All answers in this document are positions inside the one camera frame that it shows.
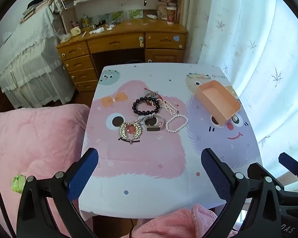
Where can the orange paper box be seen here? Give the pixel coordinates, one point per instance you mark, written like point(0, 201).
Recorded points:
point(213, 99)

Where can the small white bottle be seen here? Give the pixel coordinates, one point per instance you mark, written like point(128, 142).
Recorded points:
point(151, 16)

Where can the pink fluffy towel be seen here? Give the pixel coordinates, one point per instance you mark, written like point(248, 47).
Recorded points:
point(168, 225)

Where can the green plastic wrapper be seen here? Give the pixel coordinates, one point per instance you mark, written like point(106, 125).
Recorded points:
point(18, 184)

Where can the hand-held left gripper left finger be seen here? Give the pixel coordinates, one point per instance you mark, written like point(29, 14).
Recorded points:
point(82, 171)

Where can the row of green photos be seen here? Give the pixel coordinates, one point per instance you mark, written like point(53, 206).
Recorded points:
point(135, 14)

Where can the patterned beige bag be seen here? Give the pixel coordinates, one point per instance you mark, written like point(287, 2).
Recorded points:
point(162, 11)

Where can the yellow mug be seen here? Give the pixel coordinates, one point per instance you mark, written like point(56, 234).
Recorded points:
point(75, 31)

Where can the cartoon printed tablecloth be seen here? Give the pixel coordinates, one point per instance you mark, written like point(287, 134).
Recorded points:
point(151, 166)

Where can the pink blanket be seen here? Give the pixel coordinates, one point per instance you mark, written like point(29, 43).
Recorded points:
point(39, 141)

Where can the gold leaf hair clip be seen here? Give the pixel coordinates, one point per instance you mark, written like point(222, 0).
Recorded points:
point(123, 131)

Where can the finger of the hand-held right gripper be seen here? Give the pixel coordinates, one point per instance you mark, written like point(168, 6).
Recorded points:
point(257, 169)
point(289, 162)

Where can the clear plastic bag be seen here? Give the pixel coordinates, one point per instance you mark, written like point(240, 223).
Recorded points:
point(64, 37)

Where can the stack of books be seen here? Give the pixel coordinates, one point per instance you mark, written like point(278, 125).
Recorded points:
point(33, 11)

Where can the white leaf print curtain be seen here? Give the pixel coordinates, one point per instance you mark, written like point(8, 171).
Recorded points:
point(250, 29)

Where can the red and white paper cup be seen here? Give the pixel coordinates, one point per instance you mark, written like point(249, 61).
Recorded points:
point(171, 16)

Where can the wooden desk hutch shelf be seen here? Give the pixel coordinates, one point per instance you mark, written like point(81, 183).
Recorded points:
point(114, 5)

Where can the wooden desk with drawers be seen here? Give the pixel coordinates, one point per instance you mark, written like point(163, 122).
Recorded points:
point(114, 42)

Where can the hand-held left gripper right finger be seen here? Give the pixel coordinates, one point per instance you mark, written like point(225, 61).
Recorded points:
point(214, 176)

